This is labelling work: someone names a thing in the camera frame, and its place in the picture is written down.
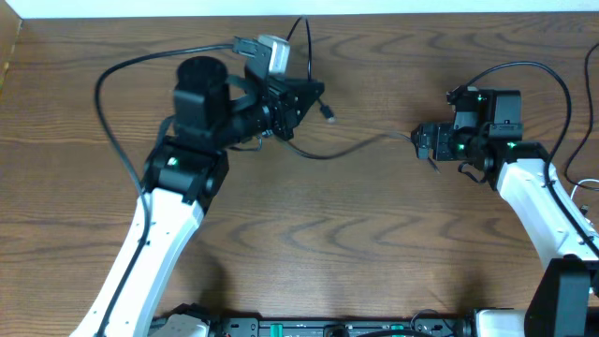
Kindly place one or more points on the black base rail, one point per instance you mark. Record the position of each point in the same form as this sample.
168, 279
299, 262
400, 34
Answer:
192, 320

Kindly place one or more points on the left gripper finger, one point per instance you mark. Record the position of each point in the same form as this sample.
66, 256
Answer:
306, 94
290, 118

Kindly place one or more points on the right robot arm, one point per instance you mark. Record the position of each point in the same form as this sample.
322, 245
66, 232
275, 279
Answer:
486, 134

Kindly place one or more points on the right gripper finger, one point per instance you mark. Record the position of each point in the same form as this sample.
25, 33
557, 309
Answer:
424, 134
422, 152

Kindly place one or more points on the cardboard panel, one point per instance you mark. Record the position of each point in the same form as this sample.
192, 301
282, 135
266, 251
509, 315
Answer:
10, 26

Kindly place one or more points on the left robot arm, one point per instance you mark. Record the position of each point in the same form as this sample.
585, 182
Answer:
214, 112

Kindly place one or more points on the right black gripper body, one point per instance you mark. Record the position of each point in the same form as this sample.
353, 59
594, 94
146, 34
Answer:
443, 146

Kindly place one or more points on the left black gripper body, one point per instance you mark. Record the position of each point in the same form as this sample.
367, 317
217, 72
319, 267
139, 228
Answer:
282, 99

